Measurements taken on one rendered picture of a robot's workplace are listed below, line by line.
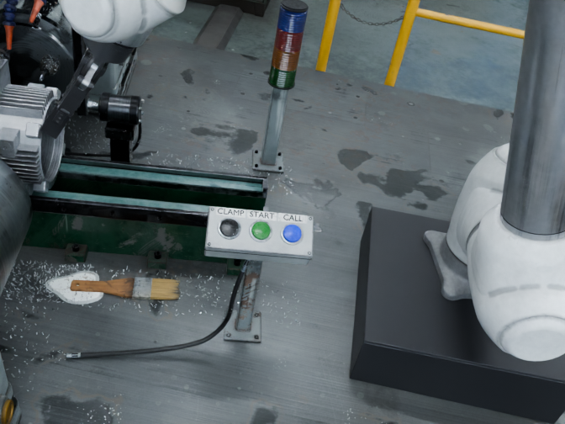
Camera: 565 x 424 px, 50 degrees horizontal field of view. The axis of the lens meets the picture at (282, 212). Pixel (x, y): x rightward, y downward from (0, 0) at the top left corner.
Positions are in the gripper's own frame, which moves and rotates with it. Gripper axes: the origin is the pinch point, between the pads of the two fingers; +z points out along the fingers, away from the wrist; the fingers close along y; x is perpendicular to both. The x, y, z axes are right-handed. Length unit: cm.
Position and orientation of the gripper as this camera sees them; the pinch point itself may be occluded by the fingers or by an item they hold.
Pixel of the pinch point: (57, 119)
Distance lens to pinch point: 112.8
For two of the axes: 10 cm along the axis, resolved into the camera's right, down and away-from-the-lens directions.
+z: -6.2, 6.0, 5.0
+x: 7.8, 4.6, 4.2
